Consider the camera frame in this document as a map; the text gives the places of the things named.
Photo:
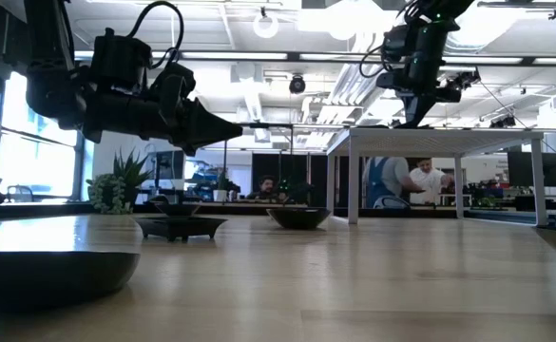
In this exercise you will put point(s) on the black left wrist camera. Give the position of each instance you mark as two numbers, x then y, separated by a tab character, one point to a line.
120	62

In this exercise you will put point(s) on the small green potted plant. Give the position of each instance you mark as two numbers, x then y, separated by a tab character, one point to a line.
116	190

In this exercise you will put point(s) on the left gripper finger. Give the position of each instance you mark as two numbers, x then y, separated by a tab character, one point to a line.
211	124
206	142

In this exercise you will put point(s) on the ceiling light strip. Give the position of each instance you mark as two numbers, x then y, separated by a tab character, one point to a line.
235	55
486	61

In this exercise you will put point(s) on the person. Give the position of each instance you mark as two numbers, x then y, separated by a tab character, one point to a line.
387	178
267	186
430	183

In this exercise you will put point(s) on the black ceiling spotlight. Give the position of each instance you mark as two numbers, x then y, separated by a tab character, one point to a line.
503	122
470	78

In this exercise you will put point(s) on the black gantry frame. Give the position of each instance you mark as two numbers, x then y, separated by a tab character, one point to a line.
258	126

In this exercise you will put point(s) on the black ceiling dome camera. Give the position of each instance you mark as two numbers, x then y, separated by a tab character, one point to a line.
297	85

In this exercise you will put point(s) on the black teardrop mini plate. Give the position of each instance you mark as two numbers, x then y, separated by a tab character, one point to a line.
44	280

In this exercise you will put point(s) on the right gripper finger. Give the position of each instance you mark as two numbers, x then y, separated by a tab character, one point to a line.
408	111
424	108

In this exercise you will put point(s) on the black partition screen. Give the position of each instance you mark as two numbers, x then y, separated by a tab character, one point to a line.
301	166

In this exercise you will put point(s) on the black monitor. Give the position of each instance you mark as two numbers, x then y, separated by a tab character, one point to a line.
166	165
536	168

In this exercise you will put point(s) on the black square mini plate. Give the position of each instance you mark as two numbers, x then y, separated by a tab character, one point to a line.
178	227

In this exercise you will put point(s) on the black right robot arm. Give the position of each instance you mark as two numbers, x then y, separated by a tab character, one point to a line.
439	9

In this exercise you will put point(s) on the grey office chair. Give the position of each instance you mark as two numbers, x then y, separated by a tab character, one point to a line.
21	190

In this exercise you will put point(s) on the white plant pot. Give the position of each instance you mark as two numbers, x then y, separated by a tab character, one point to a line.
219	195

